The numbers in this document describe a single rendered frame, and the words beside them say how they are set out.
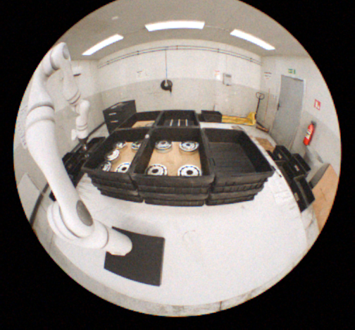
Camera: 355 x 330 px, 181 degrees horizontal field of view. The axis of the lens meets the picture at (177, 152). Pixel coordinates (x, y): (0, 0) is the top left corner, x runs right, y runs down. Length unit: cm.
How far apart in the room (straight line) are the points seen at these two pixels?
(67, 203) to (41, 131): 13
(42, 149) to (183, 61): 372
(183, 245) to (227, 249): 19
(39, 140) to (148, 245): 45
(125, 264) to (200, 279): 29
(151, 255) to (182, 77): 376
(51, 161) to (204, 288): 60
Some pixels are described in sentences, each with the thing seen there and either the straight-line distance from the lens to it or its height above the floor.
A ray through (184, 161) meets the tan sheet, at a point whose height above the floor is 83.
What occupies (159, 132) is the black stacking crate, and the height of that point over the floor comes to 90.
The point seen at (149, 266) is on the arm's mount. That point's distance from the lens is 47.
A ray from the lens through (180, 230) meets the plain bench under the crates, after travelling 52.
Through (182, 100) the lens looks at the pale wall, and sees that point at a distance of 376.
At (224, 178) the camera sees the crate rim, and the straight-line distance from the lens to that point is 38.
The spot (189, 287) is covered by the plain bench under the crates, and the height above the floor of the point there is 70.
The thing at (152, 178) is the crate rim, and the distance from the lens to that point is 38.
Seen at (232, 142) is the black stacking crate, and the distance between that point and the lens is 79.
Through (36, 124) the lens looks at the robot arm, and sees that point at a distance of 25.
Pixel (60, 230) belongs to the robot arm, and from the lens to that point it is 26.
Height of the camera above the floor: 121
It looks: 37 degrees down
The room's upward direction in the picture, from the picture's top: 2 degrees counter-clockwise
